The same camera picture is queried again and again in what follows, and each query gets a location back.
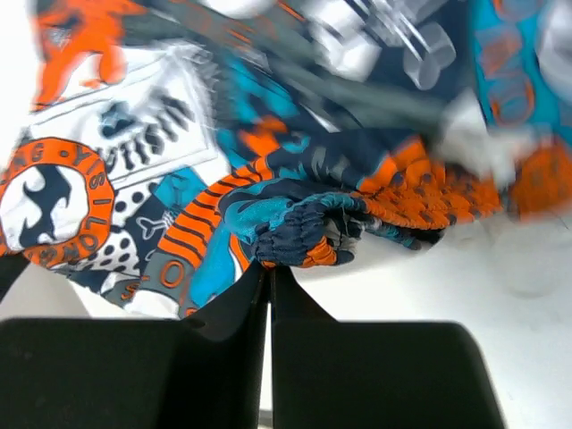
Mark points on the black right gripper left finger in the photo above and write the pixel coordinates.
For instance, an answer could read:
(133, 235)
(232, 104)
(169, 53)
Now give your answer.
(200, 372)

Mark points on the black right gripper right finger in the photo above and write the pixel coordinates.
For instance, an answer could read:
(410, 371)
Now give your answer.
(378, 375)

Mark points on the colourful patterned shorts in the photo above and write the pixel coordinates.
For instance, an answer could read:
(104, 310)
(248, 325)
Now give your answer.
(170, 146)

